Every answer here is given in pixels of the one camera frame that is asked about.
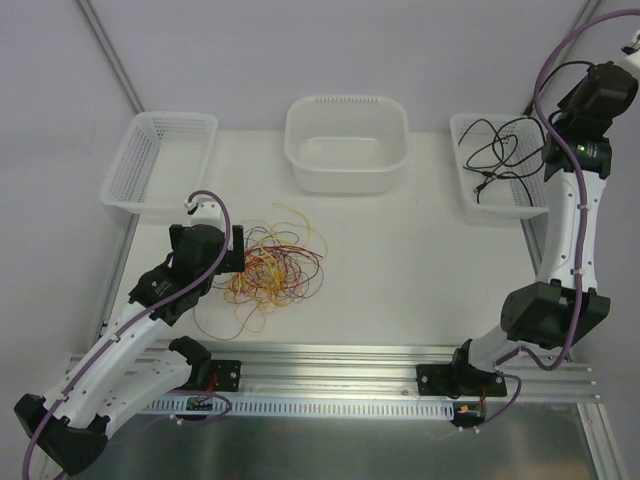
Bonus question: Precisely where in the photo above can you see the thin coloured wires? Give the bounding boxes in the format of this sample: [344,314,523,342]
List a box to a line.
[193,200,331,341]

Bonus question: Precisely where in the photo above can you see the black USB cable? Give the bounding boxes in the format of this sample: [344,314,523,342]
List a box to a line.
[458,118,534,206]

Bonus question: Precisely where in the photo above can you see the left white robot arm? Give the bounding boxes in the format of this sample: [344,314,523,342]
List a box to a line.
[14,224,244,478]

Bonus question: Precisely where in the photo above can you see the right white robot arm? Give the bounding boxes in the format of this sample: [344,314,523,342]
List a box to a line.
[445,62,639,396]

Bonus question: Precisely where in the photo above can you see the left white perforated basket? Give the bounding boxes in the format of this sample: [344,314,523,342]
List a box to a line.
[99,111,219,217]

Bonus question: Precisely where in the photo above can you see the white perforated basket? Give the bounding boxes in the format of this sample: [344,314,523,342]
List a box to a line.
[99,111,219,217]
[449,113,547,223]

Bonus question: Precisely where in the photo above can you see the right white perforated basket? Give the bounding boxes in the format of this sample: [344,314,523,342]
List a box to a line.
[449,113,547,223]

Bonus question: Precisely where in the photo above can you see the white centre plastic tub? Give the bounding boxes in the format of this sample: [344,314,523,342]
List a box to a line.
[283,96,411,195]

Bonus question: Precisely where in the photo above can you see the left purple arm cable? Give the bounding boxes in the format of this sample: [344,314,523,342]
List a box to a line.
[22,190,232,480]

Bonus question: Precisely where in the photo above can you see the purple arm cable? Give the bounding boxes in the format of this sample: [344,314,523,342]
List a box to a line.
[22,190,232,480]
[519,7,640,371]

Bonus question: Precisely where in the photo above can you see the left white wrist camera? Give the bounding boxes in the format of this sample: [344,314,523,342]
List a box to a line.
[184,197,224,230]

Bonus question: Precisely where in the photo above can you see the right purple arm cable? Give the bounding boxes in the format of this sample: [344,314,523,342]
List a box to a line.
[519,7,640,371]

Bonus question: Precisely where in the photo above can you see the right aluminium frame post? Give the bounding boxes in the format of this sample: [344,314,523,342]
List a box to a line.
[519,0,604,116]

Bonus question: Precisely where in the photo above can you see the aluminium frame post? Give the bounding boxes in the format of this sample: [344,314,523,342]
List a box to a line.
[73,0,145,115]
[519,0,604,116]

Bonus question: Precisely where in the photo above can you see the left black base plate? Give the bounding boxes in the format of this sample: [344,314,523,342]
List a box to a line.
[204,360,242,392]

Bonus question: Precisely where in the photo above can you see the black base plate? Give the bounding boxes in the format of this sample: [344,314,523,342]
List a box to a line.
[204,360,242,392]
[416,364,507,399]

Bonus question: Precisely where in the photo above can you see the aluminium mounting rail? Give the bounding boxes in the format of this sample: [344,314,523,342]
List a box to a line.
[203,341,603,403]

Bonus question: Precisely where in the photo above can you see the white slotted cable duct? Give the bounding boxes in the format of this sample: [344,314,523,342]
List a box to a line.
[142,395,454,421]

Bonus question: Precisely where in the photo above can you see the left aluminium frame post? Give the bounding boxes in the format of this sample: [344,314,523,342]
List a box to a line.
[73,0,145,115]

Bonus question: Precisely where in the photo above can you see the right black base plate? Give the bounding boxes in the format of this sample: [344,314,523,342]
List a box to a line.
[416,364,507,399]

